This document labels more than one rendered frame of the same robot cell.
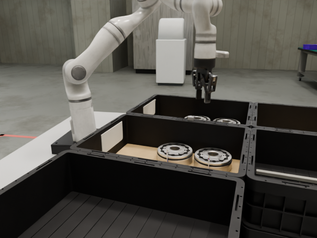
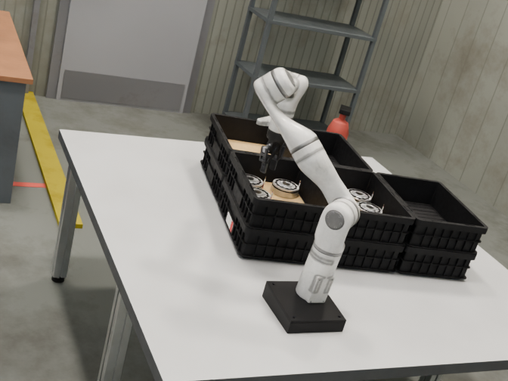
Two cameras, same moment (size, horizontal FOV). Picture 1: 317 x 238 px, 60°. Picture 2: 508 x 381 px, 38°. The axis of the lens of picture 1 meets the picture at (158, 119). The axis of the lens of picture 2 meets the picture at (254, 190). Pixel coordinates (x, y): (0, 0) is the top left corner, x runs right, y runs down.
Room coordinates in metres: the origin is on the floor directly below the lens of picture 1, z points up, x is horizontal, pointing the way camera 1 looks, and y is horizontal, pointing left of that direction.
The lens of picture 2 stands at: (2.53, 1.68, 1.86)
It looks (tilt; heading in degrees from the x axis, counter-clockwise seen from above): 23 degrees down; 231
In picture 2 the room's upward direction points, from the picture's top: 15 degrees clockwise
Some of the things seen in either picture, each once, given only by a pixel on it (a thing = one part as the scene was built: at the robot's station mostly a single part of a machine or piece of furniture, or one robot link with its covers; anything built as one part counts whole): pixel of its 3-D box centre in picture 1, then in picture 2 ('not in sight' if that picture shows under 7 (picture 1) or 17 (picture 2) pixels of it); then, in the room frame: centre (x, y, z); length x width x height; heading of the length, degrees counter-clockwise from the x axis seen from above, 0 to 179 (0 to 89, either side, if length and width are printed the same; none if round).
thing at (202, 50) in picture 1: (209, 48); (277, 119); (0.99, -0.18, 1.13); 0.11 x 0.09 x 0.06; 112
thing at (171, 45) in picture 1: (171, 51); not in sight; (6.29, -0.30, 0.70); 0.73 x 0.61 x 1.41; 172
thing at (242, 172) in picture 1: (167, 140); (357, 191); (0.66, -0.02, 0.92); 0.40 x 0.30 x 0.02; 70
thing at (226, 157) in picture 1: (212, 156); not in sight; (0.69, -0.15, 0.86); 0.10 x 0.10 x 0.01
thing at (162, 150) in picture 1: (174, 150); not in sight; (0.73, -0.05, 0.86); 0.10 x 0.10 x 0.01
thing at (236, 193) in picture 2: (192, 123); (277, 193); (0.94, -0.12, 0.87); 0.40 x 0.30 x 0.11; 70
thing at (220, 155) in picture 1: (212, 154); not in sight; (0.69, -0.15, 0.86); 0.05 x 0.05 x 0.01
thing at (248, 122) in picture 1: (193, 110); (280, 181); (0.94, -0.12, 0.92); 0.40 x 0.30 x 0.02; 70
